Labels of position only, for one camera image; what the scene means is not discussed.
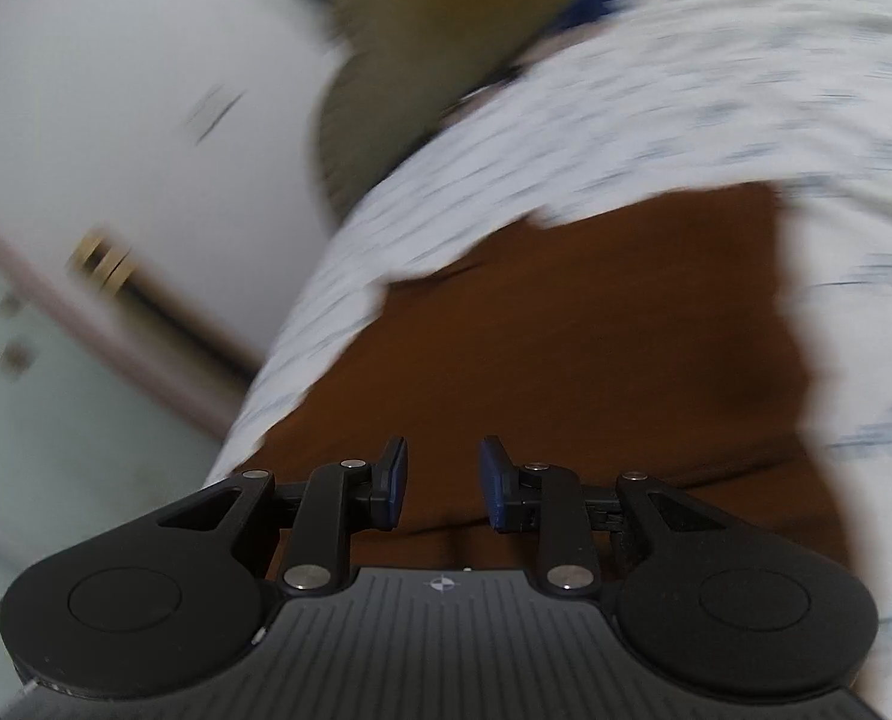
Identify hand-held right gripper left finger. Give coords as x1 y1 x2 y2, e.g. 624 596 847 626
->
157 435 409 598

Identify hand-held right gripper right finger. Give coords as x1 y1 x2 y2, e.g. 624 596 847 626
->
478 435 726 601

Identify brown knit sweater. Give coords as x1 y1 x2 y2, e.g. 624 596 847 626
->
245 180 861 578

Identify gold door fitting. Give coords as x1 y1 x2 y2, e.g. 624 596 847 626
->
67 229 138 292

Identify white script-printed bedsheet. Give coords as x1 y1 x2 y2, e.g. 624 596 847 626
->
206 0 892 720

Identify olive padded headboard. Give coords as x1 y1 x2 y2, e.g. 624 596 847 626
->
315 0 646 224

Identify dark blue cloth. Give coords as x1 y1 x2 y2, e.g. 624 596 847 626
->
557 0 636 29

